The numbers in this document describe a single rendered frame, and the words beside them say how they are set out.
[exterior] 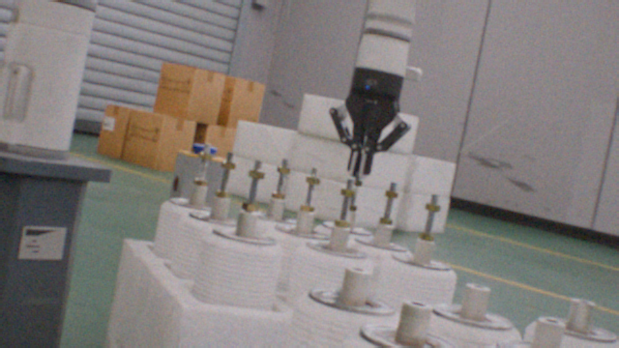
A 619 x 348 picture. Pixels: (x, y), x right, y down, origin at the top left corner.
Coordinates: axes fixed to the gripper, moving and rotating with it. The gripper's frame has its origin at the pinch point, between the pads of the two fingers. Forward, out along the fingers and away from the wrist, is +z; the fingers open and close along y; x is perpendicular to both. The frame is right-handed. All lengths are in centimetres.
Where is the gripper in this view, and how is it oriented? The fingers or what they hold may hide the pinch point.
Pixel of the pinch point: (360, 164)
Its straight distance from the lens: 132.9
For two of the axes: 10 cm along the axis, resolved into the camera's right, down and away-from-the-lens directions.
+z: -2.0, 9.8, 0.5
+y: 9.0, 2.1, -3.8
